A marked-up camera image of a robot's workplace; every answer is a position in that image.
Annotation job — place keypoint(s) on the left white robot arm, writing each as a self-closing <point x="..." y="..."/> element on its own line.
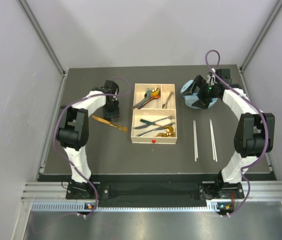
<point x="73" y="133"/>

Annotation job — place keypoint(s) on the aluminium frame post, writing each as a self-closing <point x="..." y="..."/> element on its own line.
<point x="26" y="8"/>
<point x="262" y="34"/>

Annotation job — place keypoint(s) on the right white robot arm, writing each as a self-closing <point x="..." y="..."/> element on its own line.
<point x="254" y="136"/>

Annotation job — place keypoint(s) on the white chopstick inner right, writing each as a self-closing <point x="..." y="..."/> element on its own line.
<point x="213" y="140"/>

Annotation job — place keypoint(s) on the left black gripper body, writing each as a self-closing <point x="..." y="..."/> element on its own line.
<point x="111" y="110"/>

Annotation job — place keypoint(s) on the ornate gold spoon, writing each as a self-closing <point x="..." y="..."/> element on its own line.
<point x="165" y="135"/>

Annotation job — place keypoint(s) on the orange silicone spoon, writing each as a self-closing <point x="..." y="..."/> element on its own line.
<point x="147" y="101"/>

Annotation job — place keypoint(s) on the aluminium front rail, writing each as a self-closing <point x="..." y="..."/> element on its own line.
<point x="260" y="191"/>

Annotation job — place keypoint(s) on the gold butter knife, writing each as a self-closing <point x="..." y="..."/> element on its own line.
<point x="104" y="121"/>

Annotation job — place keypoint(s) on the right aluminium frame post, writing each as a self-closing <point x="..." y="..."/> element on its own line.
<point x="262" y="34"/>

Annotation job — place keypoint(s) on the light blue headphones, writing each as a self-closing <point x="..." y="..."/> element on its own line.
<point x="194" y="102"/>

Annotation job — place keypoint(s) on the left aluminium frame post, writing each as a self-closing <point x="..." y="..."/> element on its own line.
<point x="26" y="8"/>

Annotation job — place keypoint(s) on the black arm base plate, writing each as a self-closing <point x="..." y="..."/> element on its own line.
<point x="143" y="191"/>

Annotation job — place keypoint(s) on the cream divided utensil box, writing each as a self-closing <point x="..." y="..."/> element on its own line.
<point x="154" y="114"/>

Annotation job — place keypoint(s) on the slotted cable duct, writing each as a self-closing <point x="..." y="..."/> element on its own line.
<point x="50" y="206"/>

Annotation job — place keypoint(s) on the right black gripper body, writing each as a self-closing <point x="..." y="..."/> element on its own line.
<point x="206" y="92"/>

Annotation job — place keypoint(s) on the silver knife lower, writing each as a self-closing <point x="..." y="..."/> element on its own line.
<point x="155" y="130"/>

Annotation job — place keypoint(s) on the plain gold spoon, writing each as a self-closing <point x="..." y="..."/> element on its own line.
<point x="169" y="131"/>

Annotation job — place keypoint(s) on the dark teal handled knife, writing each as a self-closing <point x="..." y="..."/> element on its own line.
<point x="146" y="124"/>

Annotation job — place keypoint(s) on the silver fork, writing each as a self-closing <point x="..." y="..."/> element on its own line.
<point x="164" y="106"/>

